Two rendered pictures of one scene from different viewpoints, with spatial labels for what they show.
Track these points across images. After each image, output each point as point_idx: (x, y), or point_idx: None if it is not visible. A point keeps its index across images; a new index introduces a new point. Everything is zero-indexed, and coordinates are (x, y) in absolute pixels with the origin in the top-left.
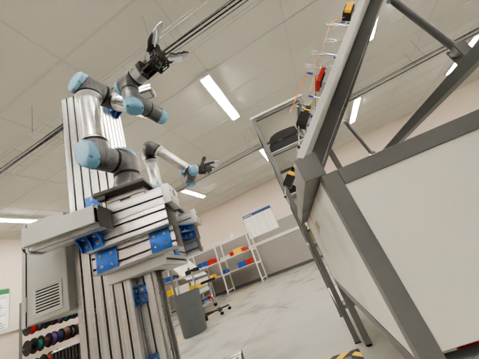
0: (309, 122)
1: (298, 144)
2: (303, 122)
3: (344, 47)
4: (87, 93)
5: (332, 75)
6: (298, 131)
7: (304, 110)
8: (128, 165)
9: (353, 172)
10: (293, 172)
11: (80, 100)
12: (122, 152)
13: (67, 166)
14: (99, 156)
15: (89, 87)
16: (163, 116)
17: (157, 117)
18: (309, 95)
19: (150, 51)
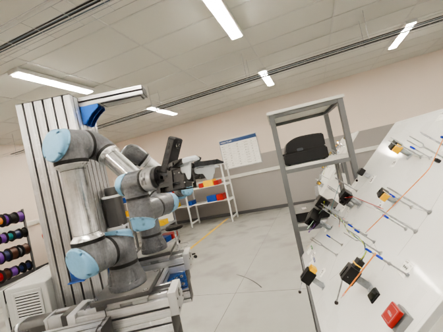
0: (357, 280)
1: (336, 300)
2: (350, 281)
3: (436, 317)
4: (72, 167)
5: None
6: (340, 284)
7: (355, 266)
8: (126, 257)
9: None
10: (316, 269)
11: (62, 176)
12: (120, 243)
13: (39, 215)
14: (98, 269)
15: (74, 159)
16: (174, 209)
17: (167, 213)
18: (367, 249)
19: (173, 170)
